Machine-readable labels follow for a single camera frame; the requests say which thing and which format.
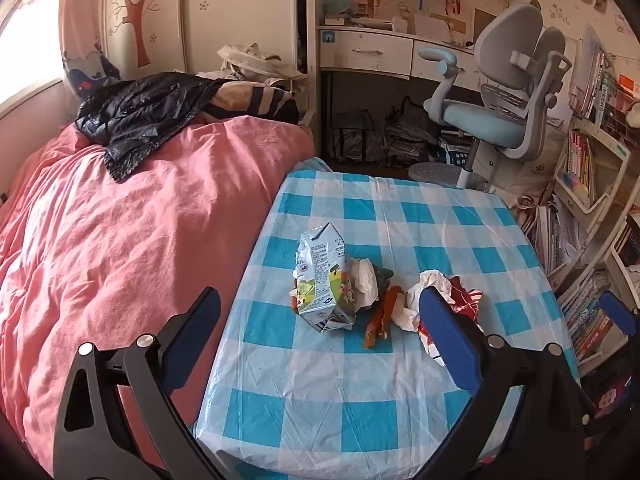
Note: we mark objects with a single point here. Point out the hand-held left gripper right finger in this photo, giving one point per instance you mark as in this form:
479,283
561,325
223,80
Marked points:
447,340

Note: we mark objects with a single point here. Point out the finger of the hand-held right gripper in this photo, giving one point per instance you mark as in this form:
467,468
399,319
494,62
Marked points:
619,314

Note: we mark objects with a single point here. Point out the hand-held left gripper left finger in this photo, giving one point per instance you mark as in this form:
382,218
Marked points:
192,340

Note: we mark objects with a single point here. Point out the red and white wrapper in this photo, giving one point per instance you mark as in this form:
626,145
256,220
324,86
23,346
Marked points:
467,300

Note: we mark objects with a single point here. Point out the large white tissue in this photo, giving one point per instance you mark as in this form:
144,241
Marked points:
407,305

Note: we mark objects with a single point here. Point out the green snack wrapper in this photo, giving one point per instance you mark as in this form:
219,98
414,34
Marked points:
385,276

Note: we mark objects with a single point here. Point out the small white tissue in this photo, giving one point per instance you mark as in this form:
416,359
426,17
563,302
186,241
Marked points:
364,280

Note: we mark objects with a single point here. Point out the crushed milk carton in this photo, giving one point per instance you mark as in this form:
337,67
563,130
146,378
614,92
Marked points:
320,280

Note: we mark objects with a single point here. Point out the stack of lying books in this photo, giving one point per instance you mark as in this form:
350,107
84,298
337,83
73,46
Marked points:
590,320

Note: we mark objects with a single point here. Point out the pink duvet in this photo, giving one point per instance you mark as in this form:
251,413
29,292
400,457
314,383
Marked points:
125,260

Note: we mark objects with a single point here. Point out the pile of papers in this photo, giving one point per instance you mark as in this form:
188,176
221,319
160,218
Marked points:
550,235

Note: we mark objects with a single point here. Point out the blue checkered tablecloth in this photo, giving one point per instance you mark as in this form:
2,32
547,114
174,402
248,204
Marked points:
350,400

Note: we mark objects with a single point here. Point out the white bookshelf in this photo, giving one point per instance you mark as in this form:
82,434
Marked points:
612,170

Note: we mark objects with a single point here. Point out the row of colourful books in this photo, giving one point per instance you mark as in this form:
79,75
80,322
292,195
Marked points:
580,165

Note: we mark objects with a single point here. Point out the beige cloth bag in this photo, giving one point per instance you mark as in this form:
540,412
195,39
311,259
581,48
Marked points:
542,165

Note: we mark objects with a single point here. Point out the blue and white bag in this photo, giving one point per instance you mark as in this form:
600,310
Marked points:
455,155

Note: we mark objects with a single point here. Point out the black bag of papers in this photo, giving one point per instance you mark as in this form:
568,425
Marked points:
407,132

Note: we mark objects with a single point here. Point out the black puffer jacket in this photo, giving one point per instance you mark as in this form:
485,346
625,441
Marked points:
145,110

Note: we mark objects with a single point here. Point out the upright tall books group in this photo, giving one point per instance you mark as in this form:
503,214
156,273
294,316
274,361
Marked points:
595,80

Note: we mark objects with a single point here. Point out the striped pillow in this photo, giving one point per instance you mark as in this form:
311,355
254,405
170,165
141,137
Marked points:
250,97

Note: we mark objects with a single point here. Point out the beige tote bag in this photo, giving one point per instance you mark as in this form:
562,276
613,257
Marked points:
250,62

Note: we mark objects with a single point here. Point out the grey and blue desk chair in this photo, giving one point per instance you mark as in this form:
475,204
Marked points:
500,50

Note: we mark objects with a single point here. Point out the white desk with drawers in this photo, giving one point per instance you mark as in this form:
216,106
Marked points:
370,52

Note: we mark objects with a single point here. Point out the white wardrobe with tree decal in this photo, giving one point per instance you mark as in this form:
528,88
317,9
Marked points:
225,10

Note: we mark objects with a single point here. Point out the window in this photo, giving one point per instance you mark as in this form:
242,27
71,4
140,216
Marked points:
30,35

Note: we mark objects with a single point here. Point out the pink printed curtain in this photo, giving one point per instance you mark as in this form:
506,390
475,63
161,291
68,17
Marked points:
82,10

